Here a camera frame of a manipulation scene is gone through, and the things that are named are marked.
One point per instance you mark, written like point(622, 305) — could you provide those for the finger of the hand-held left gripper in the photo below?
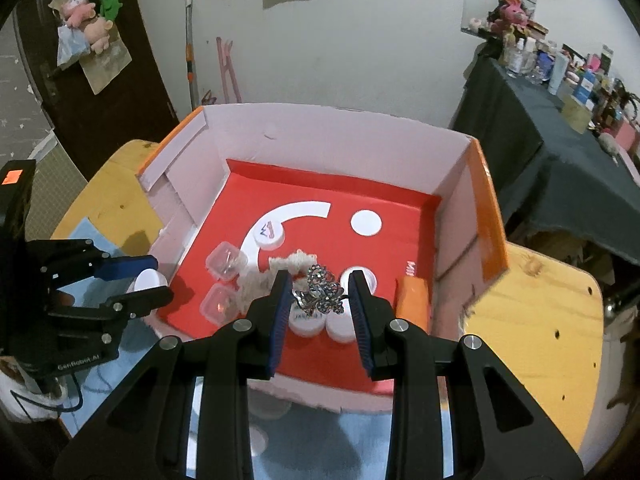
point(145, 300)
point(127, 266)

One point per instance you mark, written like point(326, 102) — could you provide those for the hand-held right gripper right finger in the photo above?
point(360, 325)

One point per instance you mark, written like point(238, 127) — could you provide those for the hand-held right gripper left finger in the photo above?
point(280, 325)

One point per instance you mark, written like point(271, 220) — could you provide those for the white jar lid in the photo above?
point(257, 440)
point(340, 329)
point(150, 280)
point(306, 324)

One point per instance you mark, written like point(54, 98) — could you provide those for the orange rectangular block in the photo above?
point(412, 302)

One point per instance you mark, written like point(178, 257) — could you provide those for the cream knitted scrunchie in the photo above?
point(287, 261)

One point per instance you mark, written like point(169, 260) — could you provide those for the clear plastic case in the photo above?
point(226, 260)
point(217, 305)

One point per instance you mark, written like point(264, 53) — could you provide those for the white lid red blue logo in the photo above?
point(269, 234)

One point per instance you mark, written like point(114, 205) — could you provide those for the orange cardboard box red inside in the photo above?
point(400, 195)

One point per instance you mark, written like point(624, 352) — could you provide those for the blue fluffy towel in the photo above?
point(87, 232)

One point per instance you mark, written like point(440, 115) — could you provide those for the dark wooden door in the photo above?
point(125, 100)

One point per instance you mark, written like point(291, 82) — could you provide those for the brown paper bag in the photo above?
point(107, 67)

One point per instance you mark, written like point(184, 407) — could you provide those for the orange and white mop pole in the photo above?
point(190, 50)

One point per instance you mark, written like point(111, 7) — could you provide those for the pale blue plastic bag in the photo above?
point(70, 47)

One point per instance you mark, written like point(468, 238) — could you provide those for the pink plush toy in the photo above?
point(97, 35)
point(80, 10)

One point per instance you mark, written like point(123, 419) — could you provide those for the dark cloth covered table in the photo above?
point(525, 135)

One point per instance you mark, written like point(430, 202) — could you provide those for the green plush toy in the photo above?
point(109, 5)

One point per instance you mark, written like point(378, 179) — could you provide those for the grey stone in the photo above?
point(607, 145)

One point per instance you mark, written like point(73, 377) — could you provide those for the cluster of cosmetic bottles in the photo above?
point(560, 70)

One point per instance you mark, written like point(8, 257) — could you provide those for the pink box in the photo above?
point(626, 136)

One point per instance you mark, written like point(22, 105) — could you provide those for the pink bunny plush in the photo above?
point(512, 12)

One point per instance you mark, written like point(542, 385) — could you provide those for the pink wall sticker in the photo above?
point(227, 67)

